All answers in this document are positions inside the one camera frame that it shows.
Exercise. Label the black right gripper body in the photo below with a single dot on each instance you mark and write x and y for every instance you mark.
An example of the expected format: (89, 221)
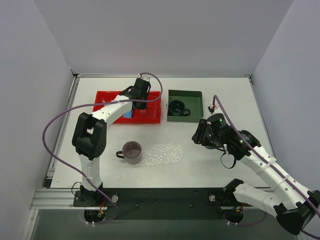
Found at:
(203, 135)

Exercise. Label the dark green mug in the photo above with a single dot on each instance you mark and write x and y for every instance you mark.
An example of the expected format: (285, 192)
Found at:
(177, 108)

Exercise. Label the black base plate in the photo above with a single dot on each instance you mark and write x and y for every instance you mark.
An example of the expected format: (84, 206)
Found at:
(159, 203)

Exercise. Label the mauve mug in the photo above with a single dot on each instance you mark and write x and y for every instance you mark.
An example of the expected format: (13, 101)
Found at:
(131, 152)

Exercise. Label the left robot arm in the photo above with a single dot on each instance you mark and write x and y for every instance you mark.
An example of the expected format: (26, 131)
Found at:
(90, 134)

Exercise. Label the green plastic bin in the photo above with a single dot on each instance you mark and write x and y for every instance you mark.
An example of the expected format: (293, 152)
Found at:
(193, 100)

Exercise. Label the clear textured oval tray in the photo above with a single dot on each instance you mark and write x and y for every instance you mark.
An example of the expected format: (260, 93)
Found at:
(160, 154)

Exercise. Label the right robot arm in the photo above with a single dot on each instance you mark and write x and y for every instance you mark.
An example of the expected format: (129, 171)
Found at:
(292, 204)

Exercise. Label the red compartment bin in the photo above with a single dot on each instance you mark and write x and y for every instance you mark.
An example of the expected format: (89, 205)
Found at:
(150, 115)

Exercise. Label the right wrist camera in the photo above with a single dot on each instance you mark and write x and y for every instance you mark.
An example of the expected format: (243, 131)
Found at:
(212, 108)

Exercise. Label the aluminium table frame rail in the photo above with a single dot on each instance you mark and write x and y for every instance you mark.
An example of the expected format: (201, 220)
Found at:
(53, 199)

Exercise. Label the blue toothpaste tube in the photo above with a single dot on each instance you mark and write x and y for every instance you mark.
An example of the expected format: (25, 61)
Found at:
(128, 115)

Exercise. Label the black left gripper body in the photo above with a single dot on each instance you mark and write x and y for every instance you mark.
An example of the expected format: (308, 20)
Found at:
(141, 99)

